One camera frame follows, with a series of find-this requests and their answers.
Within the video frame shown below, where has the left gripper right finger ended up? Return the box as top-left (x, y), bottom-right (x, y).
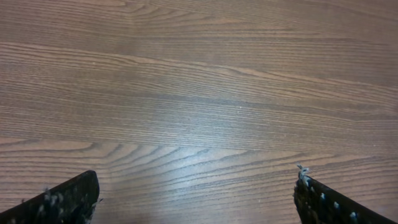
top-left (294, 164), bottom-right (397, 224)

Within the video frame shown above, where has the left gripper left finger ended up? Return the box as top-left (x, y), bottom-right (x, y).
top-left (1, 170), bottom-right (100, 224)

